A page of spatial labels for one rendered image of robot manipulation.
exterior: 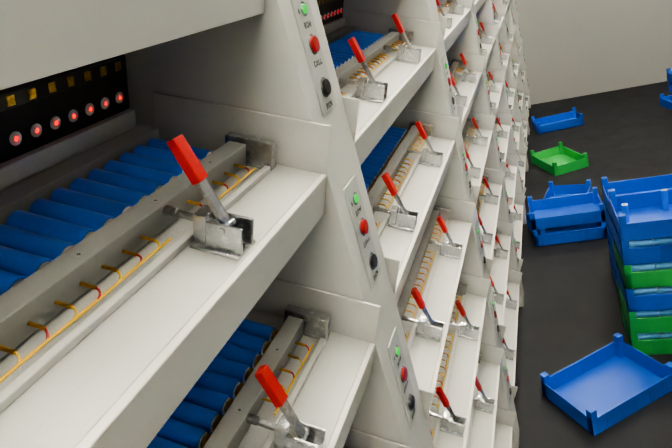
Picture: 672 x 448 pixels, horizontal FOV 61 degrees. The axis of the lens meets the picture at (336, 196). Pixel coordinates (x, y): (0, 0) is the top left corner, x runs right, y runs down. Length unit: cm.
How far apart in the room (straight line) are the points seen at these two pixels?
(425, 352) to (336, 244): 39
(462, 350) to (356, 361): 65
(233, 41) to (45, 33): 26
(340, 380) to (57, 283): 32
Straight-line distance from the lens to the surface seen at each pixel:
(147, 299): 38
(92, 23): 34
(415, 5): 121
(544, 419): 183
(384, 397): 69
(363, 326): 63
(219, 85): 57
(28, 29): 31
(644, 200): 199
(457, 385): 117
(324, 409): 56
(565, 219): 262
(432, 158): 109
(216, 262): 41
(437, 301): 104
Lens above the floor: 126
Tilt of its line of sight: 19 degrees down
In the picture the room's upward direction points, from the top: 16 degrees counter-clockwise
